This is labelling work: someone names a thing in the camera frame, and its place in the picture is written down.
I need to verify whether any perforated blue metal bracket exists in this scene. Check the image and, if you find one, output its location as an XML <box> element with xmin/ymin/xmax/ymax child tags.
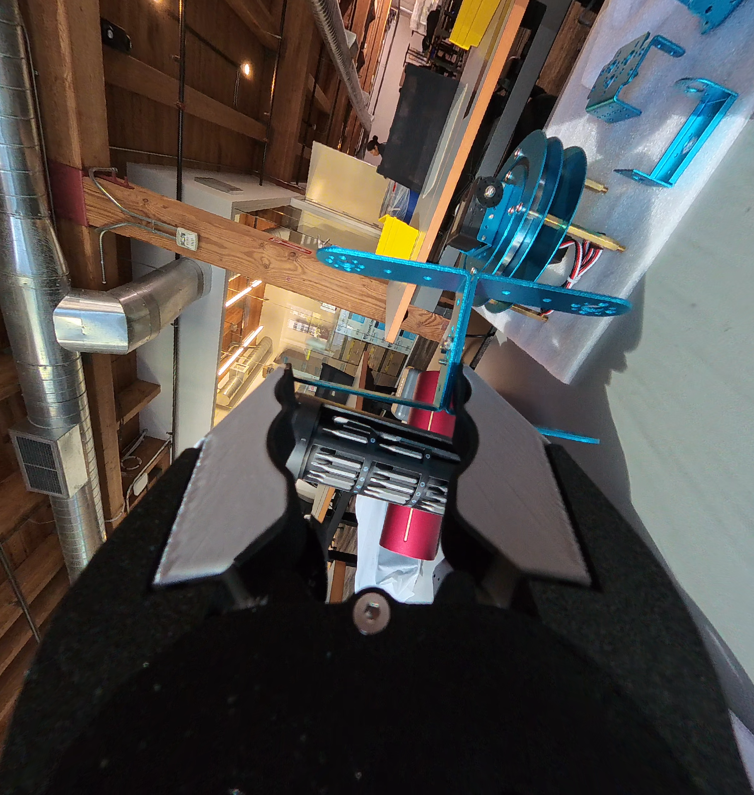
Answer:
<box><xmin>585</xmin><ymin>30</ymin><xmax>686</xmax><ymax>123</ymax></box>

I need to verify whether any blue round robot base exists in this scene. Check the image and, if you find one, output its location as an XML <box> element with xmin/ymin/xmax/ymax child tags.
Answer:
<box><xmin>468</xmin><ymin>128</ymin><xmax>592</xmax><ymax>314</ymax></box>

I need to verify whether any blue metal bracket assembly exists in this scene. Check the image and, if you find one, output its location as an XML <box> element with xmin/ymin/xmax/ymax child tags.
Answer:
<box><xmin>315</xmin><ymin>245</ymin><xmax>635</xmax><ymax>448</ymax></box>

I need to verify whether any black ribbed handle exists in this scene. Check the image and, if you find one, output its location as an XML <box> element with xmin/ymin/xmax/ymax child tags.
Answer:
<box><xmin>287</xmin><ymin>414</ymin><xmax>465</xmax><ymax>513</ymax></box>

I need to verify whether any wooden ceiling beam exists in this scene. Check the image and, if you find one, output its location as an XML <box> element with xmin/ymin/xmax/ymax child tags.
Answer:
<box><xmin>48</xmin><ymin>159</ymin><xmax>452</xmax><ymax>346</ymax></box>

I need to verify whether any yellow bin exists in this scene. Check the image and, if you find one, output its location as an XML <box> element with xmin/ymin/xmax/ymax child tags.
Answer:
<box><xmin>375</xmin><ymin>214</ymin><xmax>428</xmax><ymax>262</ymax></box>
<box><xmin>447</xmin><ymin>0</ymin><xmax>505</xmax><ymax>51</ymax></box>

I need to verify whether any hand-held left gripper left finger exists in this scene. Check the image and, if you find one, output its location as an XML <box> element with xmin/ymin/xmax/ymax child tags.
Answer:
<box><xmin>151</xmin><ymin>364</ymin><xmax>301</xmax><ymax>591</ymax></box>

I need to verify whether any wooden partition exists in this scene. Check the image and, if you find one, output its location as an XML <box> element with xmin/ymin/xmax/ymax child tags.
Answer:
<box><xmin>384</xmin><ymin>0</ymin><xmax>533</xmax><ymax>336</ymax></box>

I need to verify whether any white cabinet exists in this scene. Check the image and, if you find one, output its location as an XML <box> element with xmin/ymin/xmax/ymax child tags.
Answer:
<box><xmin>129</xmin><ymin>162</ymin><xmax>303</xmax><ymax>460</ymax></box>

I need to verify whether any small blue metal bracket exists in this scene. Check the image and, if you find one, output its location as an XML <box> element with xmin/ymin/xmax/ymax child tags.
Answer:
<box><xmin>676</xmin><ymin>0</ymin><xmax>747</xmax><ymax>33</ymax></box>
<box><xmin>614</xmin><ymin>77</ymin><xmax>740</xmax><ymax>187</ymax></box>

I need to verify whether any grey vent grille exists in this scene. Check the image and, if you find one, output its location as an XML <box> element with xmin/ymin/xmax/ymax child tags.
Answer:
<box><xmin>10</xmin><ymin>423</ymin><xmax>76</xmax><ymax>500</ymax></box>

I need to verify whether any black monitor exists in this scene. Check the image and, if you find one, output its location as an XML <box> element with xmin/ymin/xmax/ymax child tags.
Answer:
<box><xmin>375</xmin><ymin>63</ymin><xmax>462</xmax><ymax>190</ymax></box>

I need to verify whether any silver ventilation duct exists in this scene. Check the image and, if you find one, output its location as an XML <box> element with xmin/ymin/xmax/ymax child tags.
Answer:
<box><xmin>0</xmin><ymin>0</ymin><xmax>206</xmax><ymax>585</ymax></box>

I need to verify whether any light plywood panel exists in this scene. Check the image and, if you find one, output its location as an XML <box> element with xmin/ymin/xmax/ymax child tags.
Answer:
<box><xmin>305</xmin><ymin>141</ymin><xmax>409</xmax><ymax>218</ymax></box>

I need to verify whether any red cylindrical container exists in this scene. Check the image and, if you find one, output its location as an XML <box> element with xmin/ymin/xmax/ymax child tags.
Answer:
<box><xmin>377</xmin><ymin>371</ymin><xmax>459</xmax><ymax>556</ymax></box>

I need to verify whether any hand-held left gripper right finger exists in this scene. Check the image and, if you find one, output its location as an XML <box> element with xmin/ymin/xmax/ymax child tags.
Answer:
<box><xmin>442</xmin><ymin>367</ymin><xmax>595</xmax><ymax>591</ymax></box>

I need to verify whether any white foam tray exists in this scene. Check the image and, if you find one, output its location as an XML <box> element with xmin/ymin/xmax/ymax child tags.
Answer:
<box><xmin>477</xmin><ymin>0</ymin><xmax>754</xmax><ymax>373</ymax></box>

